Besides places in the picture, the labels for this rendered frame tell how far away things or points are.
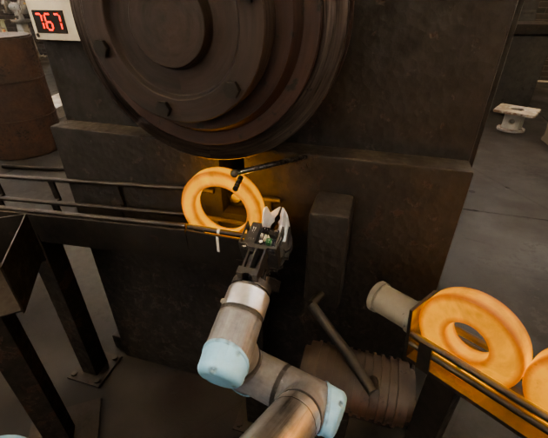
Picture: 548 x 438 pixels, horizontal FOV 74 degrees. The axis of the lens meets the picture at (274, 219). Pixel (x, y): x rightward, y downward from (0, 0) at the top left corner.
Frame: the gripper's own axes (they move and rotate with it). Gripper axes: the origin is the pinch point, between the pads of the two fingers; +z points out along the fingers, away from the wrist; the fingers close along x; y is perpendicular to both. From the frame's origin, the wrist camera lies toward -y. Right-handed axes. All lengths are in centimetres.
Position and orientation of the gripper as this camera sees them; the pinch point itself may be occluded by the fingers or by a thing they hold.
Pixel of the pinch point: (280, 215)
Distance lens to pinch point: 77.1
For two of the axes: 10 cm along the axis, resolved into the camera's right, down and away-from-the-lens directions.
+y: -0.9, -6.5, -7.5
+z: 2.7, -7.4, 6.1
